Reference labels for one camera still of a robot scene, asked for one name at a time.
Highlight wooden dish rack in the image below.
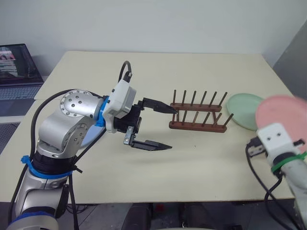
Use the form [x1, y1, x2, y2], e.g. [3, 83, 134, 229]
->
[168, 89, 235, 133]

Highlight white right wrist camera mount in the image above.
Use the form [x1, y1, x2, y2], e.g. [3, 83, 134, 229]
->
[256, 123, 298, 166]

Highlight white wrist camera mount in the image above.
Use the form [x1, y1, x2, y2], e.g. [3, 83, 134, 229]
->
[102, 80, 138, 134]
[256, 123, 298, 166]

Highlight pink plate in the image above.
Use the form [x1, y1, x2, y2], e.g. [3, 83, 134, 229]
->
[255, 94, 307, 154]

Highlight grey open laptop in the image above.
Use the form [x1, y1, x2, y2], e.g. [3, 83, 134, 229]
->
[0, 43, 45, 100]

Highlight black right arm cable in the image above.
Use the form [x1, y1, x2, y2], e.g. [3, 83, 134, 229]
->
[245, 136, 303, 230]

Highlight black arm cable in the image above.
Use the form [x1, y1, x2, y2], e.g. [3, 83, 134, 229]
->
[7, 61, 133, 230]
[245, 136, 303, 230]

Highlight dark rounded shape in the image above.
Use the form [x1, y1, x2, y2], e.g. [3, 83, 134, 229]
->
[126, 203, 154, 230]

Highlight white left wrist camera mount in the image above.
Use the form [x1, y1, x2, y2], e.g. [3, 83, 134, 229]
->
[102, 80, 138, 134]

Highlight blue plate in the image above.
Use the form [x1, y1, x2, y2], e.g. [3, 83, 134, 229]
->
[81, 124, 106, 147]

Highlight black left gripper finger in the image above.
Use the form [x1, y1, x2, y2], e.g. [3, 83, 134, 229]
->
[123, 126, 173, 152]
[141, 97, 178, 115]

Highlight green plate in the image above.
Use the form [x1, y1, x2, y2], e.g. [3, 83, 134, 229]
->
[226, 92, 265, 131]

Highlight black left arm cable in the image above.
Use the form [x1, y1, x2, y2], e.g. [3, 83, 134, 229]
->
[7, 61, 133, 230]

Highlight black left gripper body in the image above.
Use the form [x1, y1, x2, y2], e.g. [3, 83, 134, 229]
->
[113, 100, 144, 135]

